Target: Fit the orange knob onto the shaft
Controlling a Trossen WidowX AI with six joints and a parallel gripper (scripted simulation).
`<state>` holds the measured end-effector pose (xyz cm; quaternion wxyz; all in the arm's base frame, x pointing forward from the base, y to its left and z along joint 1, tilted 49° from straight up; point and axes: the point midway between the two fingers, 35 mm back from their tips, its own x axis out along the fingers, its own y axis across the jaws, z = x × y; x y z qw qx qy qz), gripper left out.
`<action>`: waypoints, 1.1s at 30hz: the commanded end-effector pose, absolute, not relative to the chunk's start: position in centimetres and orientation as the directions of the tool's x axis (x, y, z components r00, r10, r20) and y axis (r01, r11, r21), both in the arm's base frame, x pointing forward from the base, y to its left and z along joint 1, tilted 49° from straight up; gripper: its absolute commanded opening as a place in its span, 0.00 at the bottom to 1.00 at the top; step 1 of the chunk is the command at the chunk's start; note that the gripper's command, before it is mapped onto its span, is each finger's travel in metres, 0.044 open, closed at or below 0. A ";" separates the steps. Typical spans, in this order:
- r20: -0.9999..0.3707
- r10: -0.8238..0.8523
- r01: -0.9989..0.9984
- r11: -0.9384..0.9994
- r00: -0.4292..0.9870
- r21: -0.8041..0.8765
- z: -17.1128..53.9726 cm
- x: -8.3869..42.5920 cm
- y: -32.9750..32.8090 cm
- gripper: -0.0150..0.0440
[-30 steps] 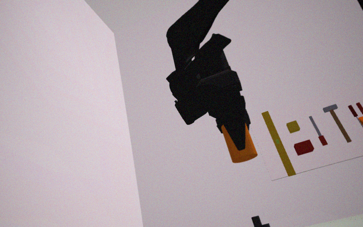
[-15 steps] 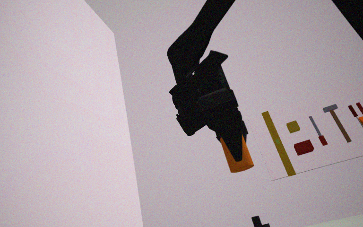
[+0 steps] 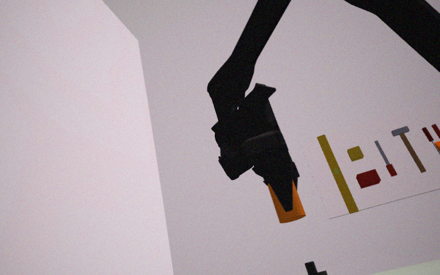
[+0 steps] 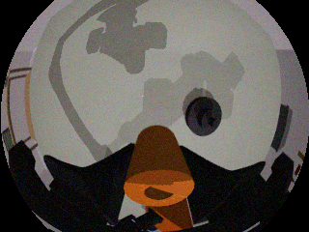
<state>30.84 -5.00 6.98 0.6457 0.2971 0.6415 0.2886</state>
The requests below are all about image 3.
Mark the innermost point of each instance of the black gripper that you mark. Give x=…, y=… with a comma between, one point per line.
x=273, y=161

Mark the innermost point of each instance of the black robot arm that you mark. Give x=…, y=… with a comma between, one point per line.
x=415, y=21

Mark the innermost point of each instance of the orange knob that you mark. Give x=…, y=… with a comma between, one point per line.
x=285, y=217

